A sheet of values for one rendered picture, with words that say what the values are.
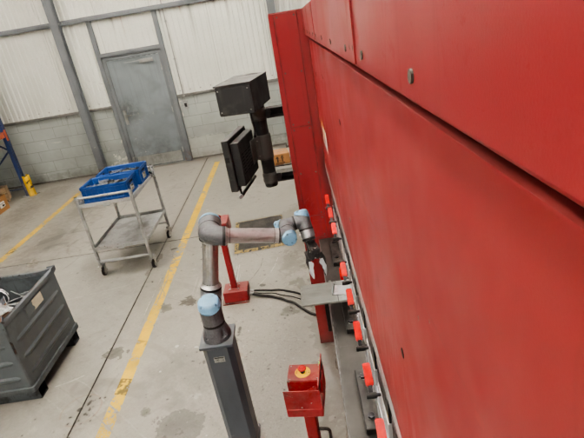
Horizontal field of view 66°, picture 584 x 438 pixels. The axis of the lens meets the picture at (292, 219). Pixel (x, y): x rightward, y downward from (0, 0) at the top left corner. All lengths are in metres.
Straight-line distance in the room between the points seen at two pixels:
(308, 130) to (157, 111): 6.82
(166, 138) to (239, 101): 6.62
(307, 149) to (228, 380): 1.43
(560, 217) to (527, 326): 0.08
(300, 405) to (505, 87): 1.96
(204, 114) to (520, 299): 9.11
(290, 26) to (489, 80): 2.53
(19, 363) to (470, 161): 3.67
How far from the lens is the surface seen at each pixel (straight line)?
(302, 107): 2.81
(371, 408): 1.83
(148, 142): 9.64
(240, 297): 4.18
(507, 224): 0.30
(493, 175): 0.31
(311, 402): 2.10
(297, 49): 2.77
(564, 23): 0.20
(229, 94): 2.98
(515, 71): 0.23
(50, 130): 10.29
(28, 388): 3.97
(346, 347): 2.14
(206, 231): 2.23
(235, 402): 2.73
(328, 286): 2.32
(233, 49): 9.10
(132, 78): 9.48
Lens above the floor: 2.24
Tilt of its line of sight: 23 degrees down
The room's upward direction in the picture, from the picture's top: 10 degrees counter-clockwise
